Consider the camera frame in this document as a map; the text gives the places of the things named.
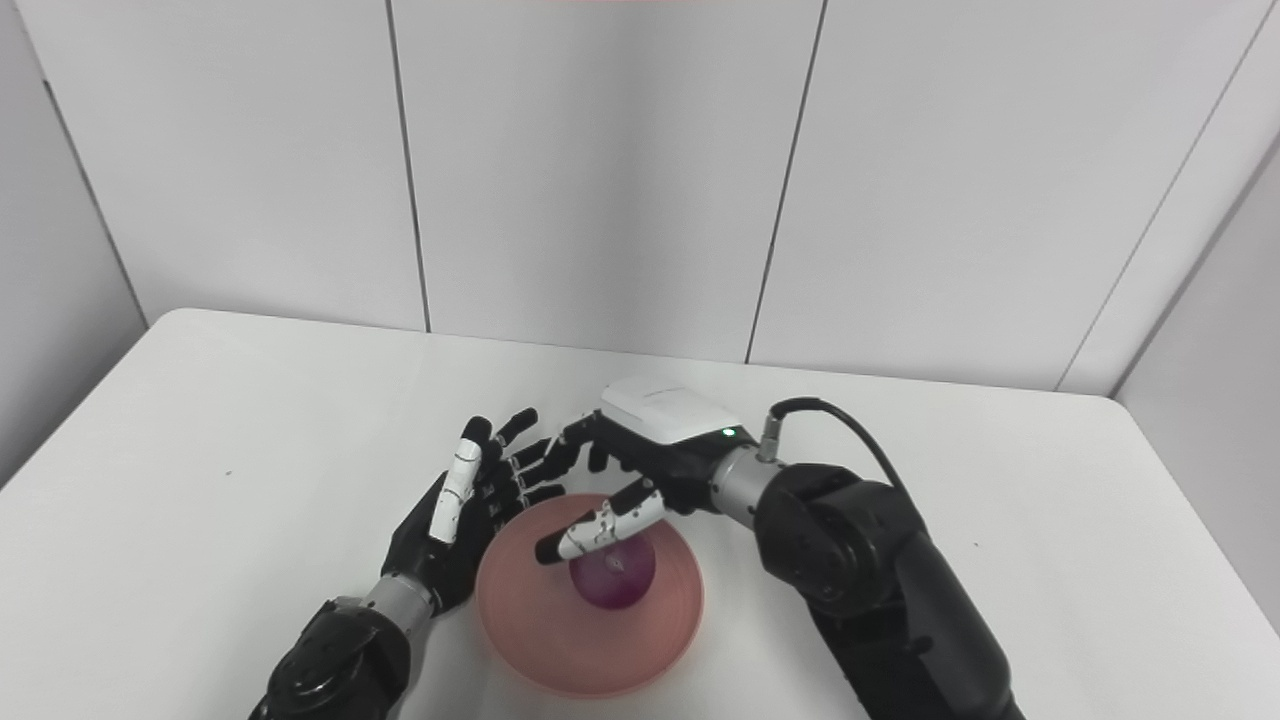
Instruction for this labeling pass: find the black and white right hand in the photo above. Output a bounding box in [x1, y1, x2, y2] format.
[535, 377, 747, 566]

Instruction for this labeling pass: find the black and white left hand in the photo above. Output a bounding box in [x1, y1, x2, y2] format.
[380, 408, 583, 614]

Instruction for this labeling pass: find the pink plate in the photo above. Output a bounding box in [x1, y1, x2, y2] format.
[475, 493, 705, 698]

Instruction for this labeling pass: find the purple red onion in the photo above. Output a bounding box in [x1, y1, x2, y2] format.
[568, 530, 658, 611]

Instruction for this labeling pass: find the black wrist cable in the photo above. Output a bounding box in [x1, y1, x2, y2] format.
[758, 397, 908, 493]

